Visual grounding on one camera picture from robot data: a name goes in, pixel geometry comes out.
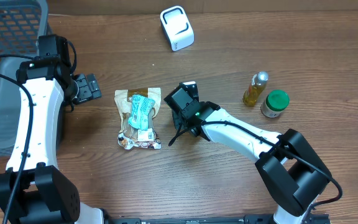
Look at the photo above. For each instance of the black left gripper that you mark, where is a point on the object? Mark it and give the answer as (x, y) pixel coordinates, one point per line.
(90, 89)

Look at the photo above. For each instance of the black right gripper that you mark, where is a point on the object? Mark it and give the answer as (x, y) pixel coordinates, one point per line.
(181, 120)

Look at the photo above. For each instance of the beige brown paper pouch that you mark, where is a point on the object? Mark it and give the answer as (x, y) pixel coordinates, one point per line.
(123, 100)

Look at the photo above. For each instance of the teal white snack packet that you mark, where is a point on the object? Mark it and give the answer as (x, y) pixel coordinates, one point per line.
(141, 107)

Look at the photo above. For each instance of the brown patterned snack packet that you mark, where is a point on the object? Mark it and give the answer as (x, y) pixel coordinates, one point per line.
(139, 138)

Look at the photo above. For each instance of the clear bottle yellow liquid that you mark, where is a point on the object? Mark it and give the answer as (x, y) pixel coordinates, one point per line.
(256, 87)

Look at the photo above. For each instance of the green lid white jar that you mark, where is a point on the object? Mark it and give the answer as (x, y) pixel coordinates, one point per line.
(275, 103)

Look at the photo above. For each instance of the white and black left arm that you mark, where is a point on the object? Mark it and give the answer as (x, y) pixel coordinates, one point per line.
(32, 189)

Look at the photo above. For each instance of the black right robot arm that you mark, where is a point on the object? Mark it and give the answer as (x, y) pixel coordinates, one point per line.
(291, 170)

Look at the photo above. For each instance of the white barcode scanner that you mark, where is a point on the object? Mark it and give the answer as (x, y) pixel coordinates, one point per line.
(177, 28)

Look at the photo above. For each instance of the grey plastic mesh basket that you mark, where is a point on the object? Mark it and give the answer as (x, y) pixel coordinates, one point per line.
(21, 23)

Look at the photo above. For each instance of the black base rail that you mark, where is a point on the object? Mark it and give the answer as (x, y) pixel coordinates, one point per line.
(247, 219)

